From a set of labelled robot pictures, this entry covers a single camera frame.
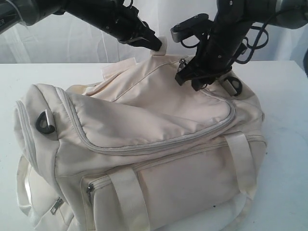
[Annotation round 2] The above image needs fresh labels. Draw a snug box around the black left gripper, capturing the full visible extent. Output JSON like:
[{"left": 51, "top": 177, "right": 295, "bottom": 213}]
[{"left": 63, "top": 0, "right": 162, "bottom": 51}]

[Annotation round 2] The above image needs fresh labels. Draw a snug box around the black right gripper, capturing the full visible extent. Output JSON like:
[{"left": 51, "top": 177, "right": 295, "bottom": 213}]
[{"left": 175, "top": 0, "right": 252, "bottom": 91}]

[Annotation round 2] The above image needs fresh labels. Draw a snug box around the metal key ring zipper pull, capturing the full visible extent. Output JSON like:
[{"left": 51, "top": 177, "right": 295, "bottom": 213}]
[{"left": 177, "top": 58, "right": 187, "bottom": 73}]

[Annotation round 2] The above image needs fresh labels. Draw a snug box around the cream white duffel bag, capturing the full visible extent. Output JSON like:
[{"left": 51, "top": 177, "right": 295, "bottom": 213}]
[{"left": 13, "top": 54, "right": 268, "bottom": 231}]

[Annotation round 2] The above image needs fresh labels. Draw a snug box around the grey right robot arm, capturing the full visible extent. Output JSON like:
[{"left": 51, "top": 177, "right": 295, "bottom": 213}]
[{"left": 170, "top": 0, "right": 308, "bottom": 91}]

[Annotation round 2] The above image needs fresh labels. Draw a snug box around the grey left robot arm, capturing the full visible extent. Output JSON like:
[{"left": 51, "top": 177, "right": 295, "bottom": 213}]
[{"left": 0, "top": 0, "right": 162, "bottom": 51}]

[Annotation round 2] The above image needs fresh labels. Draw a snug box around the white backdrop curtain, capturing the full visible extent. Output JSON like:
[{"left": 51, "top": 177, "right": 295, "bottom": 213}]
[{"left": 0, "top": 0, "right": 308, "bottom": 65}]

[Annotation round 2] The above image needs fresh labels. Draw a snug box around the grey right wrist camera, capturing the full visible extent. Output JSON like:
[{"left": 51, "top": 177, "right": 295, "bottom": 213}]
[{"left": 170, "top": 13, "right": 213, "bottom": 43}]

